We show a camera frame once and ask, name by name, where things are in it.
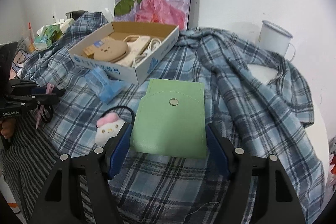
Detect white charging cable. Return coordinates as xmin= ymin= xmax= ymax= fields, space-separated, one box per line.
xmin=131 ymin=37 xmax=162 ymax=68

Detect white enamel mug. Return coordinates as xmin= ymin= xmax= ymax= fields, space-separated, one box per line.
xmin=256 ymin=20 xmax=296 ymax=61

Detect round tan pouch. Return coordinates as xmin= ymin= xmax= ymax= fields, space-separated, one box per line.
xmin=93 ymin=37 xmax=129 ymax=62

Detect open cardboard box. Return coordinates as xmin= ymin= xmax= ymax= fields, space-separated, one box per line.
xmin=69 ymin=22 xmax=179 ymax=85

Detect yellow cigarette pack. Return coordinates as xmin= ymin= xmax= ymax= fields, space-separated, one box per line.
xmin=83 ymin=40 xmax=104 ymax=59

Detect pink cartoon bag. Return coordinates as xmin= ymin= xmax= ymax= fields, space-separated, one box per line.
xmin=11 ymin=46 xmax=31 ymax=73

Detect white plush keychain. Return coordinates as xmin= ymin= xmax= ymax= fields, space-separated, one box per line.
xmin=94 ymin=106 xmax=135 ymax=147

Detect beige phone case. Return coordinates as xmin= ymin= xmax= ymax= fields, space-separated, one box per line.
xmin=116 ymin=35 xmax=151 ymax=67

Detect blue plaid shirt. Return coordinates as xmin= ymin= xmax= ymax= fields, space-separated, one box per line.
xmin=22 ymin=12 xmax=325 ymax=223

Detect crumpled green packaging pile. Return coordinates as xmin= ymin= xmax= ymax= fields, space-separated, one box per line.
xmin=33 ymin=18 xmax=75 ymax=51

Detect plastic cup with straw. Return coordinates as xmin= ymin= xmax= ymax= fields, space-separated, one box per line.
xmin=22 ymin=22 xmax=35 ymax=53

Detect pink handled scissors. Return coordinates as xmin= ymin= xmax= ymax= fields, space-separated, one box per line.
xmin=35 ymin=83 xmax=55 ymax=129

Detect black white striped cloth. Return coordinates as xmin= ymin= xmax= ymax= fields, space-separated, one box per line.
xmin=1 ymin=109 xmax=103 ymax=219

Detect green leather pouch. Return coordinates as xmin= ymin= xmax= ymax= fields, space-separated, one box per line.
xmin=130 ymin=79 xmax=207 ymax=159

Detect blue plastic packet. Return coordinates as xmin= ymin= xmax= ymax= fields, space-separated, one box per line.
xmin=84 ymin=67 xmax=126 ymax=104

